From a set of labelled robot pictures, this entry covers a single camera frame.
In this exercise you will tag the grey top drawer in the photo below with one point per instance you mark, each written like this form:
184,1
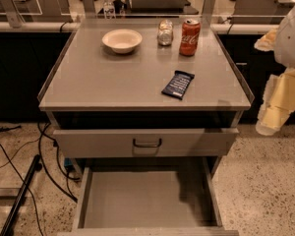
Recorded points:
119,143

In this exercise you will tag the grey drawer cabinet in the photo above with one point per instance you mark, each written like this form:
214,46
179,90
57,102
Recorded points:
94,88

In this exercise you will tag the black drawer handle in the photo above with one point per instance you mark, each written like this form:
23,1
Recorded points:
157,144

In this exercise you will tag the white horizontal rail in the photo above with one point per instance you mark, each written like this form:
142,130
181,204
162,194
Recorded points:
57,27

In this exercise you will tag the red coca-cola can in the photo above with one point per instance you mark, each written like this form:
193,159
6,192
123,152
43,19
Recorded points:
190,36

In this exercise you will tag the black bar on floor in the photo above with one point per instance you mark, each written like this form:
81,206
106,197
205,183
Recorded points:
7,229

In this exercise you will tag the open grey middle drawer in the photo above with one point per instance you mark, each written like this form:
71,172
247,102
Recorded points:
177,202

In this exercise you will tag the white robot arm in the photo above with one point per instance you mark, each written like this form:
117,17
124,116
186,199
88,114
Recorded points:
284,49

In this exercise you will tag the clear glass jar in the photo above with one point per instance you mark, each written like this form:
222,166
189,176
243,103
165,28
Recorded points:
165,33

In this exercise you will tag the blue rxbar blueberry bar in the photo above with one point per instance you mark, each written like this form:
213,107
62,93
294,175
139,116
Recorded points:
178,84

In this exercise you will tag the white paper bowl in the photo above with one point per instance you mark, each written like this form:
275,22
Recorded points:
122,41

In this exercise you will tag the clear water bottle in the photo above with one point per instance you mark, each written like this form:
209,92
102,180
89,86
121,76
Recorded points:
109,9

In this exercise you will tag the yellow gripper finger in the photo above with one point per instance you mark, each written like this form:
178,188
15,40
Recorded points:
279,103
267,41

